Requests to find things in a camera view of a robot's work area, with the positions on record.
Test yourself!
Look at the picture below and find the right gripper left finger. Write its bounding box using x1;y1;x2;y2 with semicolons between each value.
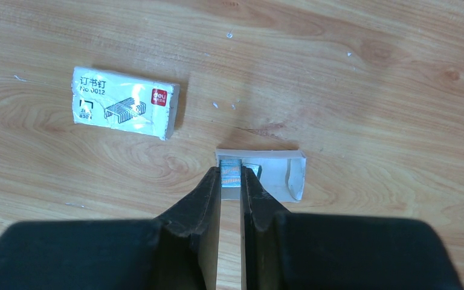
0;167;221;289

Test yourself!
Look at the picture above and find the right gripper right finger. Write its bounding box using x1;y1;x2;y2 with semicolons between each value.
240;167;463;289

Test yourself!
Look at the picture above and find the staple box tray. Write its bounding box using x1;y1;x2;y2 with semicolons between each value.
215;149;306;202

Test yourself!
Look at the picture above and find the small staple box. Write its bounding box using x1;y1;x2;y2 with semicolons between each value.
71;66;180;140

